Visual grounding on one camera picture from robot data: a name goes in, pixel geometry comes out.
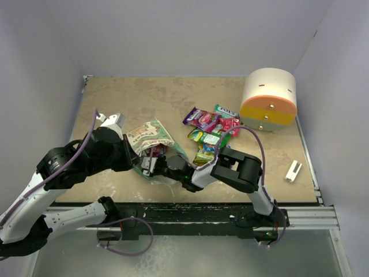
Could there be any green paper gift bag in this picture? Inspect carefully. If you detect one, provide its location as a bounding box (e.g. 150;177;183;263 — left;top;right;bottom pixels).
126;118;188;189

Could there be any pink candy packet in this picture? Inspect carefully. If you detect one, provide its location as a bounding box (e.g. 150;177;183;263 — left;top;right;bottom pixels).
212;118;240;135

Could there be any teal mint candy packet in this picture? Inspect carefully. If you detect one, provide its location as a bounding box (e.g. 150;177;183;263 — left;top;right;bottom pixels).
214;104;240;119

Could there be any green yellow candy packet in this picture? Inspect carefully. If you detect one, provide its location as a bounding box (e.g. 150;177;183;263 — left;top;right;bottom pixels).
193;150;214;166

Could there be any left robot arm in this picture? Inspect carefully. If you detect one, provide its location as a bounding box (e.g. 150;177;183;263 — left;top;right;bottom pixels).
1;127;141;259

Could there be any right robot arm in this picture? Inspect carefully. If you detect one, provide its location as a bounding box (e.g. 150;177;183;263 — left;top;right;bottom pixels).
148;148;285;226

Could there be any round mini drawer cabinet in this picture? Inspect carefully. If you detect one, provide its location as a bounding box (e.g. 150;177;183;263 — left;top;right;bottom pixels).
239;68;297;132

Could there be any small white plastic block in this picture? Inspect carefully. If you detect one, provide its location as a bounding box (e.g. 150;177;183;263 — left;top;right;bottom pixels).
284;160;302;183

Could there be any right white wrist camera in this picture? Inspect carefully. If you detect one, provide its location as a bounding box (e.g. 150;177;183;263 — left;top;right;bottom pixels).
141;157;157;177

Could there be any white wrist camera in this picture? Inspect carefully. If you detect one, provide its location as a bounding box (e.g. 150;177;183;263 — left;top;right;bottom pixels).
141;157;157;177
97;113;125;128

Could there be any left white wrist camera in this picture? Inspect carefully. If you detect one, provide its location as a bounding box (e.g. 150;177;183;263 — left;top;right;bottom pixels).
97;113;125;128

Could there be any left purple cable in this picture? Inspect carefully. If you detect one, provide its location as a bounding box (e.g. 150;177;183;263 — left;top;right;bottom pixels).
0;108;100;259

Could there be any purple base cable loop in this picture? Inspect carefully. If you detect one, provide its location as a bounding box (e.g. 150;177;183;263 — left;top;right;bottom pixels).
96;216;155;256

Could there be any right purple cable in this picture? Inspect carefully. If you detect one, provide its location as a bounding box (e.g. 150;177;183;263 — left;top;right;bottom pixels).
184;125;288;248

